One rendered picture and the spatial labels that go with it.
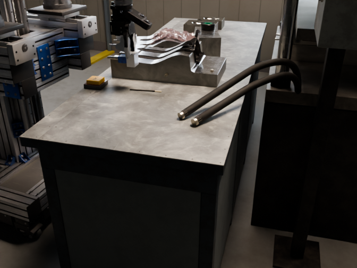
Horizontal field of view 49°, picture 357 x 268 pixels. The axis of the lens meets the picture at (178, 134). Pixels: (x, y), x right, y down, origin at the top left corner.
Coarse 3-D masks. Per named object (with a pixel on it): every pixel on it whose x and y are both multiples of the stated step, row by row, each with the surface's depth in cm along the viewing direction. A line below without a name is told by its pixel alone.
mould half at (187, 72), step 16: (160, 48) 199; (176, 48) 187; (112, 64) 182; (144, 64) 178; (160, 64) 176; (176, 64) 174; (192, 64) 177; (208, 64) 184; (224, 64) 189; (160, 80) 180; (176, 80) 178; (192, 80) 176; (208, 80) 174
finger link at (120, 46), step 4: (128, 40) 160; (116, 44) 163; (120, 44) 162; (128, 44) 161; (116, 48) 163; (120, 48) 163; (124, 48) 161; (128, 48) 161; (124, 52) 162; (128, 52) 162; (128, 56) 164
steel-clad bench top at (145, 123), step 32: (224, 32) 263; (256, 32) 263; (96, 96) 165; (128, 96) 165; (160, 96) 165; (192, 96) 165; (224, 96) 165; (32, 128) 139; (64, 128) 139; (96, 128) 139; (128, 128) 139; (160, 128) 139; (192, 128) 140; (224, 128) 140; (192, 160) 121; (224, 160) 121
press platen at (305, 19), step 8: (304, 0) 234; (312, 0) 235; (304, 8) 212; (312, 8) 212; (296, 16) 200; (304, 16) 193; (312, 16) 193; (296, 24) 184; (304, 24) 177; (312, 24) 177; (296, 32) 172; (304, 32) 171; (312, 32) 170; (312, 40) 172
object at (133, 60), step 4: (132, 52) 167; (136, 52) 167; (108, 56) 170; (112, 56) 169; (116, 56) 169; (120, 56) 166; (124, 56) 166; (132, 56) 164; (136, 56) 166; (120, 60) 167; (124, 60) 166; (128, 60) 166; (132, 60) 165; (136, 60) 167; (128, 64) 166; (132, 64) 166; (136, 64) 168
